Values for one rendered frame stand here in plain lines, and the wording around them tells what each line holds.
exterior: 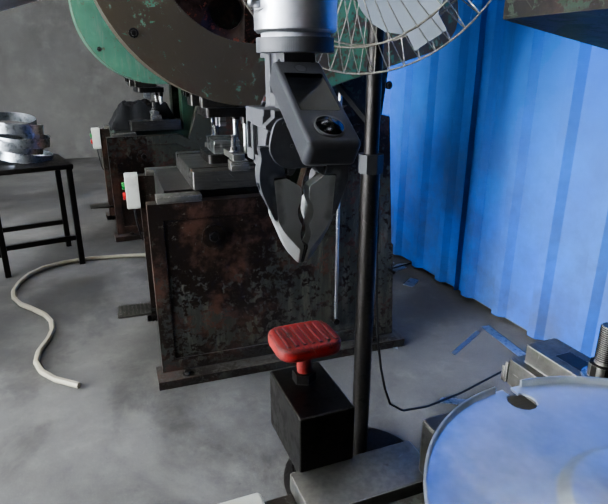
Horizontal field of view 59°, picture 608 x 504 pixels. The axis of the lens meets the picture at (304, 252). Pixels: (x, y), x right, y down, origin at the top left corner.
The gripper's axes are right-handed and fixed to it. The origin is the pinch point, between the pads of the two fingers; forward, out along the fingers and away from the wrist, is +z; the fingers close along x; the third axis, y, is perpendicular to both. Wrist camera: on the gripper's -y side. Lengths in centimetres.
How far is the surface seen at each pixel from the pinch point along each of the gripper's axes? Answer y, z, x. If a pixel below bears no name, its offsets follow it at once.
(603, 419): -24.2, 7.1, -14.3
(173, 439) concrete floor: 87, 85, 7
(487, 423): -21.5, 7.0, -6.0
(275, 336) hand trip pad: 0.7, 9.2, 3.0
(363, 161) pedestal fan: 53, 2, -34
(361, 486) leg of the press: -10.3, 21.0, -1.9
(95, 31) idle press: 270, -33, 10
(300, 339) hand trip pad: -1.1, 9.1, 0.8
